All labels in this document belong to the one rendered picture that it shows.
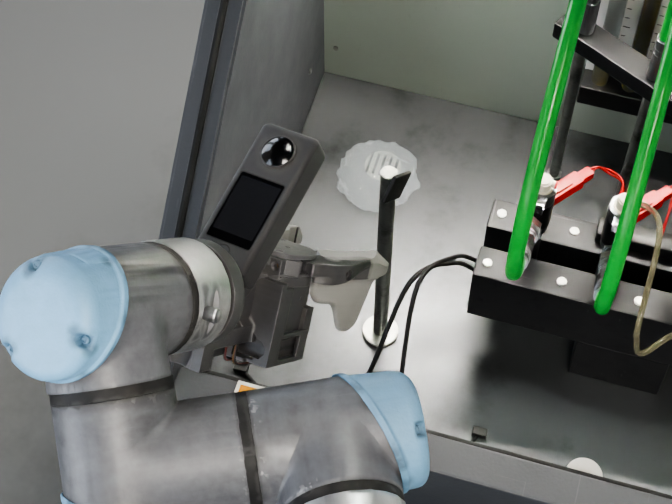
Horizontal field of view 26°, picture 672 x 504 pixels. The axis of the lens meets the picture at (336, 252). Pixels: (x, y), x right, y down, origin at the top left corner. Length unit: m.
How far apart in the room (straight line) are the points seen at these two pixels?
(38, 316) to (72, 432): 0.07
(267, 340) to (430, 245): 0.70
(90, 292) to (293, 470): 0.16
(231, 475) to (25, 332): 0.14
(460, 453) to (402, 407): 0.58
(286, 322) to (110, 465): 0.22
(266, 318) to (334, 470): 0.20
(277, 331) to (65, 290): 0.23
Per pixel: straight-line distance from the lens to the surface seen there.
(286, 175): 1.00
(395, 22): 1.74
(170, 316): 0.89
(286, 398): 0.87
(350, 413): 0.86
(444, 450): 1.44
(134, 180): 2.78
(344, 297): 1.08
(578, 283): 1.51
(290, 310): 1.03
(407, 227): 1.71
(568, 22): 1.16
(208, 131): 1.41
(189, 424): 0.87
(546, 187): 1.42
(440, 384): 1.61
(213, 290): 0.93
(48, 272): 0.84
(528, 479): 1.44
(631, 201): 1.21
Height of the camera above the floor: 2.26
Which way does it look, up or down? 58 degrees down
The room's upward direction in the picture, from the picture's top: straight up
